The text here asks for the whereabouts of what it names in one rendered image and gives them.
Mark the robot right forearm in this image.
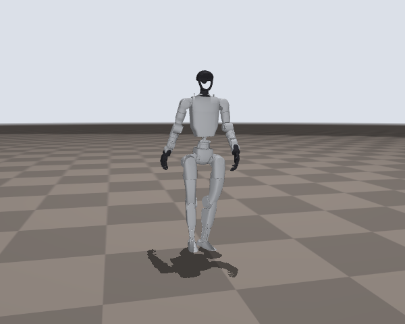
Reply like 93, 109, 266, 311
163, 124, 179, 154

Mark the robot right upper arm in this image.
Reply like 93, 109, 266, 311
173, 98, 192, 134

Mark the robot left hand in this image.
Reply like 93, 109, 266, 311
230, 144, 240, 171

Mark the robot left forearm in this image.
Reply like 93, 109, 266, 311
225, 127, 240, 152

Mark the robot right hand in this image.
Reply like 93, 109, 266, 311
160, 150, 171, 170

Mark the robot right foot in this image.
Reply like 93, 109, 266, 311
188, 239, 198, 252

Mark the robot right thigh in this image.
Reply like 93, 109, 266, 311
181, 153, 197, 208

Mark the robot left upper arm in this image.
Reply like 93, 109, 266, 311
219, 99, 233, 132

